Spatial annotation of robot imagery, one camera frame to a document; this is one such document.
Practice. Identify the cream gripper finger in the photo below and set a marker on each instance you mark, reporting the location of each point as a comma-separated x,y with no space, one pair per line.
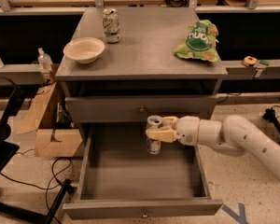
164,135
170,121

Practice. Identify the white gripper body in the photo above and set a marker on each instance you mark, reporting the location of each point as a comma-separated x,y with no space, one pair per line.
188,129

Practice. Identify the redbull can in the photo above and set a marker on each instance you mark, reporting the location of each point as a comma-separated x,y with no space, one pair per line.
153,123

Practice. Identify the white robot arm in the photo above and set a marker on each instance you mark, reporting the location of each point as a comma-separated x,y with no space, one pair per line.
233,136

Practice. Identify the open grey lower drawer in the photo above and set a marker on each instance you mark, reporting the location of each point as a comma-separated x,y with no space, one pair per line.
119,178

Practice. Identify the grey drawer cabinet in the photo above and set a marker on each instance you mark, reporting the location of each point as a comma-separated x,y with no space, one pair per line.
143,63

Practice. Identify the closed grey upper drawer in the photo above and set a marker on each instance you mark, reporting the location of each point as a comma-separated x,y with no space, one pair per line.
138,108

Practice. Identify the green white soda can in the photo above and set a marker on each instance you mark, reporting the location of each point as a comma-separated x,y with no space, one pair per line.
111,25

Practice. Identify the green chip bag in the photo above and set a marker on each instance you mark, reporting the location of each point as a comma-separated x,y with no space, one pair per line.
200,43

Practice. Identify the green small object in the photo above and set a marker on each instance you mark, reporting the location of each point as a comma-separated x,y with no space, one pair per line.
264,62

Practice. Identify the blue floor tape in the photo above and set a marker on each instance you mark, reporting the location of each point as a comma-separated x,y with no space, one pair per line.
240,217

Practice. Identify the white bowl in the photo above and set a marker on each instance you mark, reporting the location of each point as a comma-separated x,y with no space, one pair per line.
84,50

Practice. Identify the cardboard box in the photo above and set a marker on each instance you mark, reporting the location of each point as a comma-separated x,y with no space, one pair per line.
54,136

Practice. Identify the clear plastic bottle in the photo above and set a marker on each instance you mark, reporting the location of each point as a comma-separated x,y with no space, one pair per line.
44,60

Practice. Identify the black chair frame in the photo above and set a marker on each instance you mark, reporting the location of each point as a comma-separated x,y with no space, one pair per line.
8,150

